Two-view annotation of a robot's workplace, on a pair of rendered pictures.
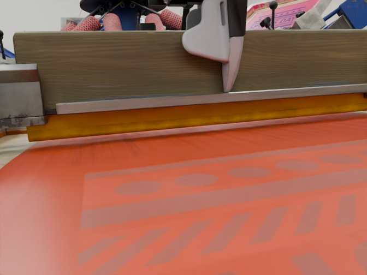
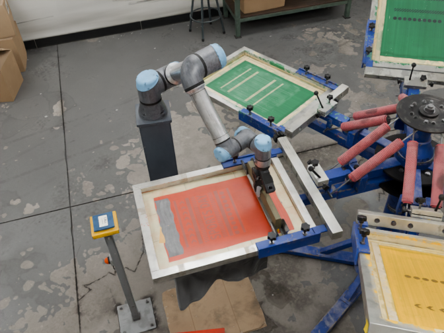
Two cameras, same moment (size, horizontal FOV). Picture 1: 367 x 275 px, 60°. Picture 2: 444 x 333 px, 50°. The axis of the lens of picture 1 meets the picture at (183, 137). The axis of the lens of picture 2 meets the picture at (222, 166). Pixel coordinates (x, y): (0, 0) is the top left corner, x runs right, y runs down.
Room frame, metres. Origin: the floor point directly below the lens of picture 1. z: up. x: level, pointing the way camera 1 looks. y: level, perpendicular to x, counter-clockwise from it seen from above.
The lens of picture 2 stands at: (0.20, -1.60, 2.75)
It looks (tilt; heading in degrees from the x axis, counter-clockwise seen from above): 45 degrees down; 92
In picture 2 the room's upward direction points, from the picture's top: 3 degrees counter-clockwise
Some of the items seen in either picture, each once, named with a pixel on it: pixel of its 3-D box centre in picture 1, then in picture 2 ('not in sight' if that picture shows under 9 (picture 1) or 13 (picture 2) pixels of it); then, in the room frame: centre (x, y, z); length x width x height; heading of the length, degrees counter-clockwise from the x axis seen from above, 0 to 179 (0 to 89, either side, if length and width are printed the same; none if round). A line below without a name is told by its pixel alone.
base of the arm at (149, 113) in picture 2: not in sight; (151, 104); (-0.21, 0.40, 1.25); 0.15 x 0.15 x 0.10
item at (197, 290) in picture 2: not in sight; (223, 274); (0.14, -0.32, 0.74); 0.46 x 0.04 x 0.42; 16
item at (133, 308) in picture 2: not in sight; (121, 275); (-0.43, -0.15, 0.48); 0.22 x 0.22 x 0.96; 16
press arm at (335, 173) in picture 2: not in sight; (327, 178); (0.68, 0.04, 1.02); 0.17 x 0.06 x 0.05; 16
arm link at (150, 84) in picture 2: not in sight; (149, 85); (-0.20, 0.41, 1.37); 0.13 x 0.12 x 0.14; 41
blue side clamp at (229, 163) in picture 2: not in sight; (248, 162); (0.30, 0.22, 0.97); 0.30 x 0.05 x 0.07; 16
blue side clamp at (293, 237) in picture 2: not in sight; (287, 241); (0.45, -0.31, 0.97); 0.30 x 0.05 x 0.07; 16
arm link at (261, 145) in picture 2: not in sight; (262, 147); (0.35, -0.03, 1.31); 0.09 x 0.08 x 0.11; 131
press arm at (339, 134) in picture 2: not in sight; (314, 124); (0.71, 0.61, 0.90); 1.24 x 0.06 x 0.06; 136
